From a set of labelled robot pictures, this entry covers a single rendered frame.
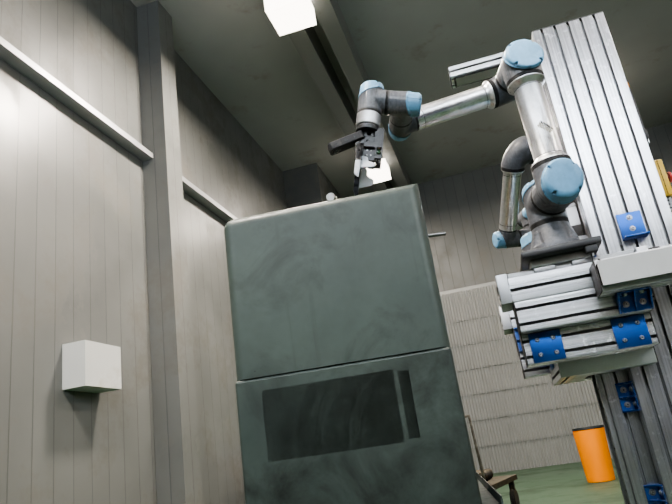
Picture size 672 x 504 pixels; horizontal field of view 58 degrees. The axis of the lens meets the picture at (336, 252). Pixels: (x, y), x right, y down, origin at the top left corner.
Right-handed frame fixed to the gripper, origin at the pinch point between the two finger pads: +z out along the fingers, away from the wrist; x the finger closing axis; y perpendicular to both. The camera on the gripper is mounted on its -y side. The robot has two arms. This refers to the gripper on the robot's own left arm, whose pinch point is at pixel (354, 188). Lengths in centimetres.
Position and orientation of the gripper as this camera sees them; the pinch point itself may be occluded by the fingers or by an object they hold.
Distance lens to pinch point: 179.6
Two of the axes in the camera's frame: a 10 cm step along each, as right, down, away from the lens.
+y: 9.9, 0.9, -0.5
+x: 0.1, 3.1, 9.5
